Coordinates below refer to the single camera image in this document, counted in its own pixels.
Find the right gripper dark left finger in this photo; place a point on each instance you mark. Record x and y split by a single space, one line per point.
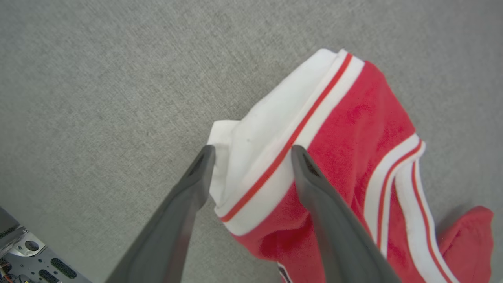
165 243

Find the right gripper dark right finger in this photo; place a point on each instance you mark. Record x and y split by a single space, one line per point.
342 243

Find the red white basketball jersey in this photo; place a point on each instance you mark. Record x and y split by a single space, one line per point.
353 129

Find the grey fabric sofa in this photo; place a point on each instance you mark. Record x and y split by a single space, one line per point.
118 98

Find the grey perforated robot base plate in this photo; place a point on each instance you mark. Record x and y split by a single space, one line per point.
35 263

